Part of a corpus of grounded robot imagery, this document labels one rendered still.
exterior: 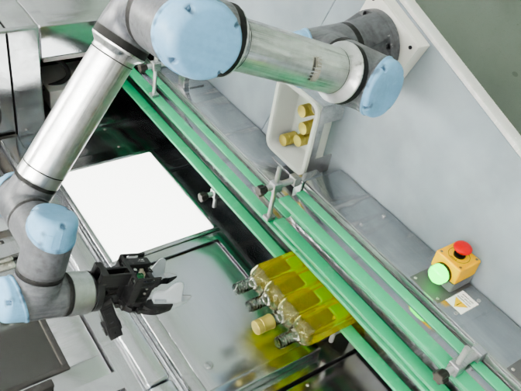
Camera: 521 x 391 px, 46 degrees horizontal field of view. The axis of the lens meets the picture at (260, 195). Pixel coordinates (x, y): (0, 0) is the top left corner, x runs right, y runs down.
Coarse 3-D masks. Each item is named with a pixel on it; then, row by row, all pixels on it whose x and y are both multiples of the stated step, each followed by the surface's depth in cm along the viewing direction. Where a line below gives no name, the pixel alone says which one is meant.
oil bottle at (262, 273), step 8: (280, 256) 153; (288, 256) 153; (296, 256) 154; (264, 264) 150; (272, 264) 150; (280, 264) 151; (288, 264) 151; (296, 264) 151; (256, 272) 148; (264, 272) 148; (272, 272) 148; (280, 272) 148; (288, 272) 150; (256, 280) 147; (264, 280) 146; (256, 288) 148
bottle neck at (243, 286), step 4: (244, 280) 147; (248, 280) 147; (252, 280) 147; (236, 284) 145; (240, 284) 145; (244, 284) 146; (248, 284) 146; (252, 284) 147; (232, 288) 147; (236, 288) 145; (240, 288) 145; (244, 288) 145; (248, 288) 146; (252, 288) 147; (236, 292) 146; (240, 292) 145; (244, 292) 146
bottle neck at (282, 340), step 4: (288, 332) 137; (292, 332) 137; (296, 332) 137; (280, 336) 136; (284, 336) 136; (288, 336) 136; (292, 336) 136; (296, 336) 137; (276, 340) 137; (280, 340) 135; (284, 340) 135; (288, 340) 136; (292, 340) 136; (296, 340) 137; (276, 344) 137; (280, 344) 137; (284, 344) 135; (288, 344) 136; (280, 348) 135
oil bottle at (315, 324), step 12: (336, 300) 144; (312, 312) 140; (324, 312) 141; (336, 312) 142; (348, 312) 142; (300, 324) 138; (312, 324) 138; (324, 324) 138; (336, 324) 141; (348, 324) 145; (300, 336) 137; (312, 336) 137; (324, 336) 141
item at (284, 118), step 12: (276, 84) 162; (276, 96) 164; (288, 96) 166; (300, 96) 167; (276, 108) 166; (288, 108) 168; (276, 120) 169; (288, 120) 171; (300, 120) 169; (276, 132) 172; (288, 132) 174; (312, 132) 155; (276, 144) 172; (312, 144) 157; (288, 156) 169; (300, 156) 169; (300, 168) 165
